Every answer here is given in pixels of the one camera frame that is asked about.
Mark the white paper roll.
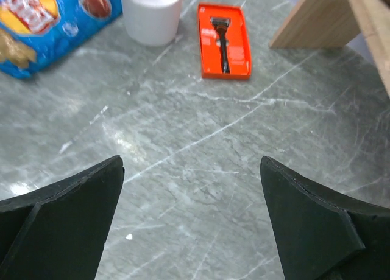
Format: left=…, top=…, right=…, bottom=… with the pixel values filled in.
left=121, top=0, right=183, bottom=47

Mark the wooden two-tier shelf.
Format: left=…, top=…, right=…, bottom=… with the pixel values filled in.
left=269, top=0, right=389, bottom=89

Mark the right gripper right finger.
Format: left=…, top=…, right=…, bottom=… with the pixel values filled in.
left=260, top=156, right=389, bottom=279

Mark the blue chips bag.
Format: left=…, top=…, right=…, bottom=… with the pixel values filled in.
left=1, top=0, right=122, bottom=79

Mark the orange razor box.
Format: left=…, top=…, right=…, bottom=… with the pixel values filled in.
left=197, top=2, right=252, bottom=80

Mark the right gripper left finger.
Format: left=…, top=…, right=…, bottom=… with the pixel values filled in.
left=1, top=155, right=124, bottom=279

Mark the black razor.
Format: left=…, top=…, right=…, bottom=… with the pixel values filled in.
left=210, top=16, right=230, bottom=74

